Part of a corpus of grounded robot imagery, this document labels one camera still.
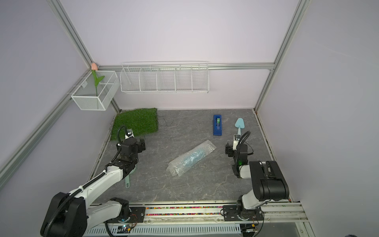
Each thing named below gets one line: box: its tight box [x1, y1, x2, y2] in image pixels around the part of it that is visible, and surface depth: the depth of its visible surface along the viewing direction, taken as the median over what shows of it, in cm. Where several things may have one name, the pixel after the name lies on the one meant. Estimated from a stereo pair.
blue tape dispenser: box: [212, 114, 223, 136], surface depth 107 cm
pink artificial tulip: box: [91, 62, 106, 97], surface depth 92 cm
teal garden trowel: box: [234, 117, 246, 136], surface depth 114 cm
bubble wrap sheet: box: [166, 139, 217, 177], surface depth 89 cm
